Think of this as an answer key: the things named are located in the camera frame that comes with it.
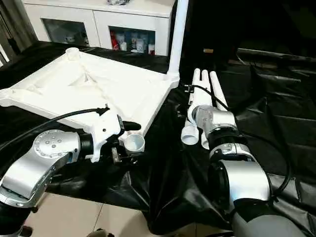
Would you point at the white plastic table top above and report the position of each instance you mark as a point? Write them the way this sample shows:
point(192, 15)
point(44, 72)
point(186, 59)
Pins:
point(74, 84)

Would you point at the black robot left foot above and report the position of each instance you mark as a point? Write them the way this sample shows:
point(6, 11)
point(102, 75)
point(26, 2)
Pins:
point(101, 233)

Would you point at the dark grey bar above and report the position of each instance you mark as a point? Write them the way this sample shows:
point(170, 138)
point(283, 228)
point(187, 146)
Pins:
point(281, 53)

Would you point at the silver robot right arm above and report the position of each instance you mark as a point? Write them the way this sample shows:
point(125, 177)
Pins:
point(237, 182)

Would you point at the black mat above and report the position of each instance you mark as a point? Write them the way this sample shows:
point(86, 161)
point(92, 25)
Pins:
point(163, 187)

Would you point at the white glass-door cabinet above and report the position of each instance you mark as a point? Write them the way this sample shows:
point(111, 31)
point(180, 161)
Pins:
point(98, 22)

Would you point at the shiny silver ornament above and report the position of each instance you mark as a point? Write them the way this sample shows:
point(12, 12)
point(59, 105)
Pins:
point(118, 2)

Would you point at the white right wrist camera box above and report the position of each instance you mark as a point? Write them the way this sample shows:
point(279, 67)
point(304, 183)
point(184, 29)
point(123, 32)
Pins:
point(197, 116)

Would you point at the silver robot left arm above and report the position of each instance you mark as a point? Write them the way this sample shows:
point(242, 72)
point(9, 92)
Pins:
point(44, 153)

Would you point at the white plastic table leg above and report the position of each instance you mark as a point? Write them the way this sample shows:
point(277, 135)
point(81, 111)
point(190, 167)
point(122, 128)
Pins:
point(205, 86)
point(177, 34)
point(217, 89)
point(195, 81)

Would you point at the grey metal rack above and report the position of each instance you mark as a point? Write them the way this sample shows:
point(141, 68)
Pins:
point(10, 24)

